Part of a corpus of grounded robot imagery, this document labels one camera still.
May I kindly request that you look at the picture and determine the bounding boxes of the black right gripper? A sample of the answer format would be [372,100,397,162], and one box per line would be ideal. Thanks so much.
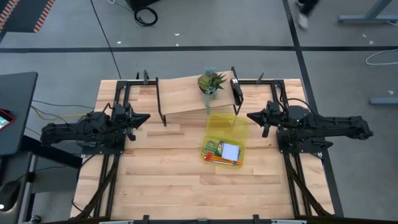
[246,100,289,138]

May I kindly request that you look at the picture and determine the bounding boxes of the orange pencil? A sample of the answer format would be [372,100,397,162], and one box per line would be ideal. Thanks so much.
[203,157,234,165]
[210,154,243,163]

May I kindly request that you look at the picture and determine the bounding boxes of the coiled black cable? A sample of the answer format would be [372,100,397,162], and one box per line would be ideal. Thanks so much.
[133,6,159,27]

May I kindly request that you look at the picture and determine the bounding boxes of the lavender sticky note pad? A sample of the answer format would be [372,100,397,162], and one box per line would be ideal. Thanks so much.
[221,142,240,162]

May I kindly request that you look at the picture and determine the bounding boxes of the grey desk foot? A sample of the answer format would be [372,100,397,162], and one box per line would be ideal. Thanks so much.
[369,97,398,106]

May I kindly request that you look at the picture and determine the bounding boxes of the desk with grey legs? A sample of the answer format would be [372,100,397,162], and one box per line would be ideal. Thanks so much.
[338,0,398,25]

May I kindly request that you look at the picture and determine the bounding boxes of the black aluminium table frame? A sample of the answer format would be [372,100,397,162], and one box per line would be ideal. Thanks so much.
[70,70,335,224]

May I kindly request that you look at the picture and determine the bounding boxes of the yellow cable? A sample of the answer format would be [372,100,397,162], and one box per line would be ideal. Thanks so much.
[30,105,94,121]

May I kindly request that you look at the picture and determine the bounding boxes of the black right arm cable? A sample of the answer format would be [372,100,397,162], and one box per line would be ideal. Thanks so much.
[279,88,313,114]

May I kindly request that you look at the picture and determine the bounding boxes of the phone in red case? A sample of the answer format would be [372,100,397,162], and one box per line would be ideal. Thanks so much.
[0,108,16,131]

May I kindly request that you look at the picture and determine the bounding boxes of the wooden shelf riser black legs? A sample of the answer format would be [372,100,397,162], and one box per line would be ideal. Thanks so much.
[155,66,245,127]

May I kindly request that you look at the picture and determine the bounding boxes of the person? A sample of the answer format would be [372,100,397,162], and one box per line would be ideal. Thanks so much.
[294,0,321,31]

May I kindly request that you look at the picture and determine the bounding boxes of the yellow translucent pencil case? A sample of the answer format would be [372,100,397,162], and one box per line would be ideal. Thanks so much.
[200,112,249,169]

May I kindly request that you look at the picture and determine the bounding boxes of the black side desk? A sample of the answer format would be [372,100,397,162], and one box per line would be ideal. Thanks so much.
[0,72,39,156]

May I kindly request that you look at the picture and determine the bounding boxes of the black computer mouse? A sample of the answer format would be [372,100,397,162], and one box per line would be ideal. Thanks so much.
[0,180,21,212]

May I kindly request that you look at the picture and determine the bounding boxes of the white floor cable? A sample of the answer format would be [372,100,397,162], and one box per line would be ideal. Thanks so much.
[365,48,398,66]

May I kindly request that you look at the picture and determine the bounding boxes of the orange black striped mat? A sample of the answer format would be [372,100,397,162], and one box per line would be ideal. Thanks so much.
[0,0,56,34]

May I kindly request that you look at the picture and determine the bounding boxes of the succulent plant in black pot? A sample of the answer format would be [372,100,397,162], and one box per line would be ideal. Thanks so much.
[197,65,228,115]

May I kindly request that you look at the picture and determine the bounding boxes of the green scissors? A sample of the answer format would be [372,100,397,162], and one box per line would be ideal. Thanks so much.
[203,140,220,156]

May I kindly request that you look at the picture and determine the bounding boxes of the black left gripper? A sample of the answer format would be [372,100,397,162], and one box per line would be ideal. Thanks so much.
[113,104,151,141]

